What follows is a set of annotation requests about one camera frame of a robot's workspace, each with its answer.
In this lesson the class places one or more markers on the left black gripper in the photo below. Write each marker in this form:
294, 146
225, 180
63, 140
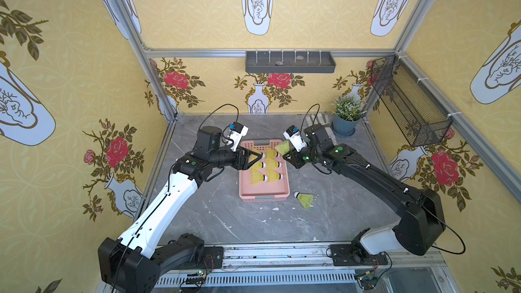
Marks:
244, 159

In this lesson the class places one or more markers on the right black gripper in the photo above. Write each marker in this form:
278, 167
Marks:
297, 158

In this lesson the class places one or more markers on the yellow shuttlecock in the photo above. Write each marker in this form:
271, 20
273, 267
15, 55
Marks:
283, 148
258, 166
257, 177
272, 164
305, 199
271, 153
273, 176

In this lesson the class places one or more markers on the pink perforated storage basket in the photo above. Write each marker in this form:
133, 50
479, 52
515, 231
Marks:
264, 192

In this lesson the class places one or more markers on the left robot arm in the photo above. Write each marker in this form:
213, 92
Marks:
135, 262

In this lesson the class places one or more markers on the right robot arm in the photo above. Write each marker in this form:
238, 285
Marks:
420, 210

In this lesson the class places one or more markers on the grey white work glove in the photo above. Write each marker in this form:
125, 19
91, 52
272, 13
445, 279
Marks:
313, 121

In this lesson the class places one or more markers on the green plant in blue pot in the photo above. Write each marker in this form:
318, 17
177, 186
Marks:
348, 112

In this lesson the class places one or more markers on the small circuit board left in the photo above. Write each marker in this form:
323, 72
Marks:
196, 279

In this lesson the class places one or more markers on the small circuit board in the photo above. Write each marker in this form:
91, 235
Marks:
196, 279
366, 281

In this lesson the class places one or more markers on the small circuit board right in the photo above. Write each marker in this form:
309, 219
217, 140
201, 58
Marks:
366, 281

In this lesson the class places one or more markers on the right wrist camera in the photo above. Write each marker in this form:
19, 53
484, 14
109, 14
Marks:
293, 135

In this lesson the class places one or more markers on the grey wall shelf tray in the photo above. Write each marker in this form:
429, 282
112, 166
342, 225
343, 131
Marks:
289, 61

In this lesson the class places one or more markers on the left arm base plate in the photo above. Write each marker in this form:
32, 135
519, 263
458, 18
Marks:
211, 257

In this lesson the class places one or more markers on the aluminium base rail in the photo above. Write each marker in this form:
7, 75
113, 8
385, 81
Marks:
302, 263

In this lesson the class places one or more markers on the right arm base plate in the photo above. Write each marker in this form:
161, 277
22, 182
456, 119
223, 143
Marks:
355, 255

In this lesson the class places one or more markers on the black wire mesh basket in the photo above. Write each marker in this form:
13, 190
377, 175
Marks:
417, 112

